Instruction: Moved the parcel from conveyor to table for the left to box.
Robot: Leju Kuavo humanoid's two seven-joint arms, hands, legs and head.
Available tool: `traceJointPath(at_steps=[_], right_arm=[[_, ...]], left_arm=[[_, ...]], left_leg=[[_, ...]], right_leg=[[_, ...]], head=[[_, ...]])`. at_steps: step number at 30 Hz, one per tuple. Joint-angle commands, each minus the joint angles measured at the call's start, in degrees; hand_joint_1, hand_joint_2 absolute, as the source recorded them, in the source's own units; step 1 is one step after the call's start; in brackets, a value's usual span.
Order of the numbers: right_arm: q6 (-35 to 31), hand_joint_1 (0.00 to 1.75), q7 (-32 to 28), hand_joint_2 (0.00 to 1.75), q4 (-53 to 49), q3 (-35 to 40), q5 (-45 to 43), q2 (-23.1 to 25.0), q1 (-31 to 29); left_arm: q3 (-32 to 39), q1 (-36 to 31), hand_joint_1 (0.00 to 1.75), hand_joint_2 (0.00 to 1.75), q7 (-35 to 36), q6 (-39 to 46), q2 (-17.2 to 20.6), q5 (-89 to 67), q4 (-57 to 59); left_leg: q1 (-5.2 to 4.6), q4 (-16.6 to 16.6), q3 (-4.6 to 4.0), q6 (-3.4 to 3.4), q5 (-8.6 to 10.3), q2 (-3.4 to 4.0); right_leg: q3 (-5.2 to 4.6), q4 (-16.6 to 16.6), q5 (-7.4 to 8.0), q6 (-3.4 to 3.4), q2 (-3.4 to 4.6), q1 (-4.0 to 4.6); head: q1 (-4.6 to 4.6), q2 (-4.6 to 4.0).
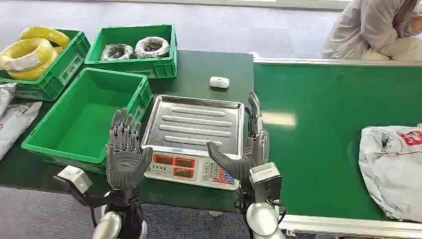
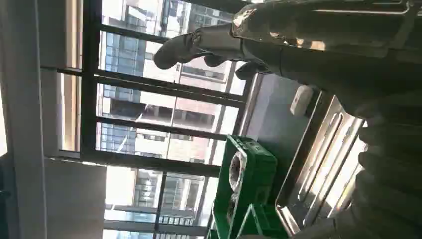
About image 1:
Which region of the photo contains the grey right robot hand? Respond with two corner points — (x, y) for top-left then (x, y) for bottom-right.
(207, 92), (270, 186)

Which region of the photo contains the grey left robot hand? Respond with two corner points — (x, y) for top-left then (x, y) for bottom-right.
(105, 108), (154, 191)

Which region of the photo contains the empty green plastic crate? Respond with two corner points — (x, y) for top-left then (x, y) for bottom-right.
(21, 67), (153, 174)

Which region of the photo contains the electronic scale with steel pan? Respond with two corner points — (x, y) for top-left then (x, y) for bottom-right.
(140, 95), (246, 192)

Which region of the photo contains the green conveyor belt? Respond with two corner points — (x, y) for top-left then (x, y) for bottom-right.
(249, 51), (422, 239)

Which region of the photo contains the small white oval device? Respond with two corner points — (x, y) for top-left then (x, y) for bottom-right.
(209, 76), (231, 89)

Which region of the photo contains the green crate with grey coils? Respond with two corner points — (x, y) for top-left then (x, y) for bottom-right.
(84, 23), (179, 80)

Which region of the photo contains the green crate with yellow coils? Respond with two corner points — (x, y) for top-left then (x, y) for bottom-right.
(0, 28), (92, 102)

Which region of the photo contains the grey plastic parcel bag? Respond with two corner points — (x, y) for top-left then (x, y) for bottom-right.
(0, 101), (43, 162)

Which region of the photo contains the white plastic parcel bag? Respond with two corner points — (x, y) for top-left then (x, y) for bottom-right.
(0, 83), (17, 120)

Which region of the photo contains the grey parcel with red print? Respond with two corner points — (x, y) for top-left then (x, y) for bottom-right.
(358, 123), (422, 224)

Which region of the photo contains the person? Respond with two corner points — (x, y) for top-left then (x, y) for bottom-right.
(321, 0), (422, 62)

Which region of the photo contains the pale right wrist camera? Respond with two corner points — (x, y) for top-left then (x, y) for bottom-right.
(248, 162), (283, 204)

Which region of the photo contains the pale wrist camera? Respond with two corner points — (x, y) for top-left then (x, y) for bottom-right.
(53, 165), (109, 209)
(248, 162), (283, 204)

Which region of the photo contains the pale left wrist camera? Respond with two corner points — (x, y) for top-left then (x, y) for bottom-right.
(53, 165), (109, 209)

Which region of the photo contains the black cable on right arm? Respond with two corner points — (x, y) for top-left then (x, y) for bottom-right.
(266, 197), (288, 226)

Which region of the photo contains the grey wrapped wire coil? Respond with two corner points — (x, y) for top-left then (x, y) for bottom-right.
(99, 43), (135, 62)
(134, 36), (171, 59)

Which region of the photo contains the yellow wire coil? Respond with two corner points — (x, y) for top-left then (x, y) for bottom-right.
(0, 37), (55, 73)
(7, 46), (64, 82)
(18, 26), (71, 49)

